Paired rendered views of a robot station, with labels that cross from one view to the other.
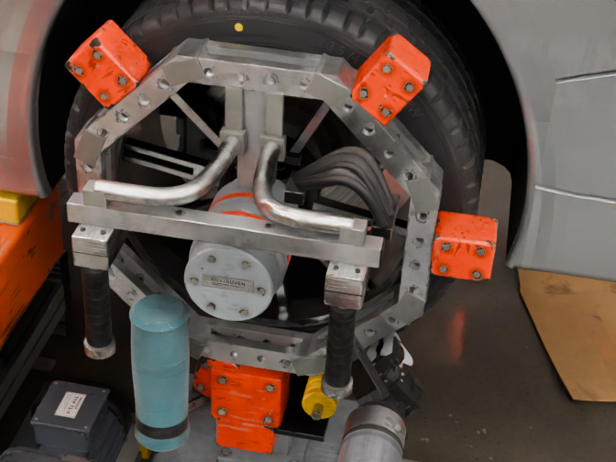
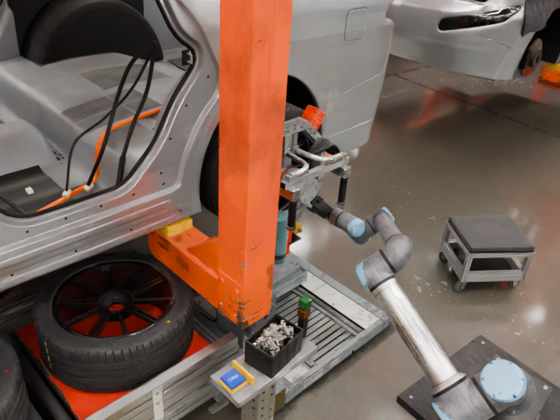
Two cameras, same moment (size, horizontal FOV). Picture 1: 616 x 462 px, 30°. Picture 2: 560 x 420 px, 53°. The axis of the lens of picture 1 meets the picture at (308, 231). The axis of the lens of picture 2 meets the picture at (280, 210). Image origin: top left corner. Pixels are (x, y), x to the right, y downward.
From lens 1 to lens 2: 2.03 m
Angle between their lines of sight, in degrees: 46
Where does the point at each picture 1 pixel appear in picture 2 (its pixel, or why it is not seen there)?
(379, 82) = (317, 117)
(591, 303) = not seen: hidden behind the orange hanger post
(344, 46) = (295, 113)
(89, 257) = (296, 196)
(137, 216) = (302, 178)
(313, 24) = (288, 110)
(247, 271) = (313, 183)
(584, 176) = (332, 128)
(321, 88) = (305, 126)
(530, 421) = not seen: hidden behind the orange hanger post
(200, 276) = (303, 192)
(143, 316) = (281, 217)
